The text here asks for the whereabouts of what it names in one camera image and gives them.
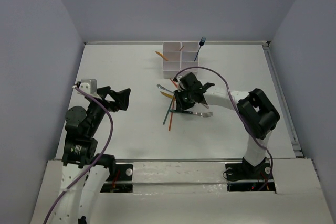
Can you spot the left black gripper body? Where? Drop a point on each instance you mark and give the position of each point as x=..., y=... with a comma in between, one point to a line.
x=108, y=96

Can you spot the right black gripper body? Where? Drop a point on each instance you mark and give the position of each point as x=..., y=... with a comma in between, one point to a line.
x=190, y=91

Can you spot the red-orange chopstick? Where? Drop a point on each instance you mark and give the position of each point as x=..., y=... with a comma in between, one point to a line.
x=175, y=84
x=171, y=115

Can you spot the teal chopstick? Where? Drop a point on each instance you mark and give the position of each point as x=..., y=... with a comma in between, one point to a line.
x=168, y=110

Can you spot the silver fork teal handle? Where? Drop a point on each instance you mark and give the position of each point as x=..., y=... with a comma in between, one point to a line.
x=200, y=114

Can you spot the orange plastic knife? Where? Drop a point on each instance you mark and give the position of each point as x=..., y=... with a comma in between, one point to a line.
x=161, y=55

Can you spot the blue metal fork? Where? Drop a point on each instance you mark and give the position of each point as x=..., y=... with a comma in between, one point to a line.
x=201, y=44

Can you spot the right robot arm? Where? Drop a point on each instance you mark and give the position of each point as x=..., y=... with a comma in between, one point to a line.
x=255, y=110

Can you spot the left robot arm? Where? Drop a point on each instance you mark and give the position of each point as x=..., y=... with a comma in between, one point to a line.
x=84, y=171

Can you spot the white left organizer container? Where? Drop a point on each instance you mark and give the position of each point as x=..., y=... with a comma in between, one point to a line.
x=171, y=66

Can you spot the white organizer container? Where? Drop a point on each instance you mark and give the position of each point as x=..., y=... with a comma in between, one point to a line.
x=188, y=54
x=171, y=66

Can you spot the white right organizer container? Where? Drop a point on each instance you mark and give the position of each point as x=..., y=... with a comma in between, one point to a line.
x=188, y=54

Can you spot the gold knife green handle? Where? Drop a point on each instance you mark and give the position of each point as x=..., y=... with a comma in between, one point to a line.
x=167, y=95

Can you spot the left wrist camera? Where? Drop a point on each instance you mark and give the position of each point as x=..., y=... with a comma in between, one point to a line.
x=88, y=86

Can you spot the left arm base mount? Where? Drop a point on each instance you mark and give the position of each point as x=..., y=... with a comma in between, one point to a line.
x=121, y=181

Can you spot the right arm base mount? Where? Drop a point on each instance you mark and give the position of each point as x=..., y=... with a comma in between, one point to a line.
x=239, y=181

